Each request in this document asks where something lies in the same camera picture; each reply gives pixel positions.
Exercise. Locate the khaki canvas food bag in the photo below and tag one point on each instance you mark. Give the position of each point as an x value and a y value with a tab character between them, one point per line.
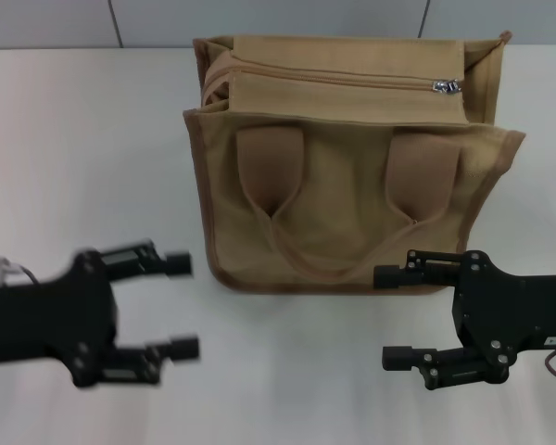
343	218

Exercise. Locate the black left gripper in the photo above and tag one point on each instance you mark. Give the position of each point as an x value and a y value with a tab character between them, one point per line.
51	320

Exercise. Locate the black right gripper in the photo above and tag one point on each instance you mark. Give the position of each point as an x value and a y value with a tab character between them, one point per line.
509	315

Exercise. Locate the silver metal zipper pull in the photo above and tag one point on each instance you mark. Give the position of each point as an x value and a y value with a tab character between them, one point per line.
447	86

